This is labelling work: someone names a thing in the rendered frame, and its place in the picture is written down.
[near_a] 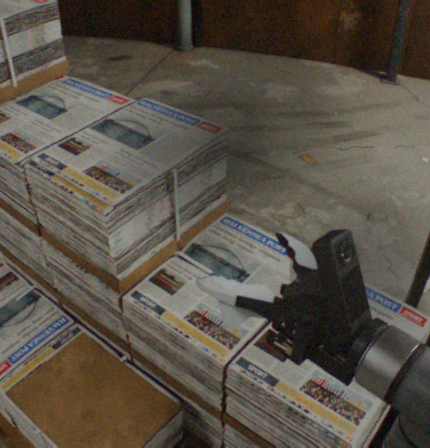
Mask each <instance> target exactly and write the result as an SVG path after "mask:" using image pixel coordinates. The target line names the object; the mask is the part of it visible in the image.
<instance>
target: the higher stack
mask: <svg viewBox="0 0 430 448"><path fill-rule="evenodd" d="M56 4H58V2H57V0H0V89H1V88H3V87H4V86H6V85H8V84H10V83H14V87H15V86H17V85H16V81H17V80H19V79H22V78H24V77H26V76H29V75H31V74H34V73H36V72H38V71H41V70H44V69H45V68H48V67H50V66H53V65H55V64H57V63H59V62H62V61H65V60H66V59H67V58H66V56H64V51H63V50H64V48H63V47H64V44H63V43H62V42H63V41H62V36H61V34H62V33H61V30H62V29H61V26H59V25H60V24H59V22H60V19H61V18H60V16H59V11H58V8H59V6H58V5H56ZM67 78H69V77H68V76H67V75H65V74H64V75H62V76H59V77H57V78H55V79H53V80H50V81H48V82H46V83H44V84H42V85H41V86H39V87H37V88H35V89H33V90H30V91H28V92H26V93H24V94H22V95H19V96H17V97H15V98H13V99H10V100H9V101H6V102H4V103H1V104H0V108H1V107H3V106H5V105H7V104H9V103H11V102H13V101H16V100H17V99H19V98H21V97H22V98H23V97H24V96H27V95H29V94H32V93H33V92H36V91H38V90H41V89H43V88H45V87H48V86H50V85H53V84H54V83H57V82H60V81H62V80H65V79H67ZM0 260H2V261H3V262H5V263H6V260H5V255H4V254H3V253H2V251H1V250H0Z"/></svg>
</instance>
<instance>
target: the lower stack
mask: <svg viewBox="0 0 430 448"><path fill-rule="evenodd" d="M34 287H35V289H36V290H35V289H33V288H34ZM82 332H83V333H84V334H85V335H87V336H88V337H90V338H91V339H93V340H94V341H96V342H97V343H98V344H100V345H101V347H102V348H104V349H105V350H106V351H108V352H109V353H110V354H112V355H113V356H114V357H115V358H117V359H118V360H119V361H121V362H122V363H123V364H124V365H126V366H127V367H128V368H130V369H131V370H132V371H133V372H135V373H136V374H139V376H140V377H141V378H143V379H144V380H145V381H147V382H148V383H149V384H151V385H152V386H153V387H154V388H156V389H157V390H158V391H160V392H162V393H163V394H165V395H166V396H167V397H169V398H170V399H171V400H172V401H174V402H175V403H176V404H178V405H180V406H181V404H180V401H179V400H178V399H177V398H176V397H174V396H173V395H172V394H170V393H168V392H167V391H166V390H165V389H163V388H162V387H161V386H160V385H158V384H157V383H156V382H154V381H153V380H152V379H151V378H148V377H147V376H145V375H144V374H143V373H141V372H140V371H139V370H137V369H136V368H135V367H133V365H131V364H129V362H128V357H127V356H123V357H122V358H121V357H120V356H119V355H118V354H117V353H116V352H115V351H114V350H112V349H110V348H109V347H108V346H106V345H105V344H104V343H103V342H101V341H100V340H99V339H98V338H97V337H96V336H95V335H93V334H92V333H91V332H89V331H88V330H86V329H85V328H84V327H82V326H81V325H79V324H78V323H76V324H75V321H74V320H73V319H72V318H70V317H69V316H68V315H67V314H66V313H64V312H63V311H62V310H61V309H59V308H58V307H57V305H55V304H54V303H53V302H51V301H50V300H49V299H47V298H46V297H45V296H44V295H43V294H42V293H40V292H38V289H37V286H36V285H35V284H34V285H33V286H31V285H30V284H29V283H28V282H27V281H26V280H25V279H23V278H22V277H21V276H19V275H18V274H17V273H16V272H14V270H13V269H12V268H10V267H9V266H8V265H6V263H5V262H3V261H2V260H0V413H1V414H2V415H3V416H4V417H5V418H6V419H7V420H8V421H9V422H10V423H11V424H12V425H13V423H12V422H11V420H12V419H14V421H15V422H16V423H17V424H16V425H17V426H18V428H17V430H18V431H19V432H20V433H21V434H22V435H23V436H24V438H25V439H26V440H27V441H28V442H29V443H30V444H31V445H32V446H33V447H34V448H59V447H57V446H56V445H55V444H54V443H53V442H52V441H51V440H50V439H49V438H48V437H47V436H45V434H44V433H43V432H42V431H41V430H40V429H39V428H38V427H37V426H36V425H34V424H33V423H32V422H31V420H30V419H29V418H28V417H27V416H26V415H25V414H24V413H23V412H21V411H20V410H19V409H18V407H17V406H16V405H15V404H14V403H13V402H12V401H11V400H10V399H9V398H8V397H7V396H6V395H5V393H6V392H8V391H10V390H11V389H12V388H13V387H14V385H15V386H16V385H17V384H18V383H20V381H23V380H24V379H25V377H27V376H29V375H30V374H31V373H32V372H33V371H34V370H36V369H37V368H38V367H40V366H41V365H42V364H44V363H45V362H46V361H47V360H49V358H50V357H53V356H54V355H55V353H56V352H58V351H59V350H61V349H63V347H64V346H65V345H67V344H68V343H69V342H71V341H72V340H73V339H74V338H76V337H77V336H78V335H80V333H82ZM124 360H126V361H124ZM183 413H184V412H183V411H182V410H181V407H180V409H179V410H178V411H177V412H176V413H174V414H173V415H172V416H171V417H170V418H169V419H168V420H167V421H166V422H165V424H164V425H163V426H161V427H160V428H159V429H158V430H157V431H156V432H154V434H153V436H152V437H151V438H149V439H148V440H147V441H146V442H145V443H143V444H142V446H141V447H140V448H178V447H179V445H180V444H181V443H183V442H184V439H183V438H184V437H183V435H182V433H183V429H184V428H183V426H184V424H183V423H184V421H183V420H184V418H183ZM13 426H14V425H13Z"/></svg>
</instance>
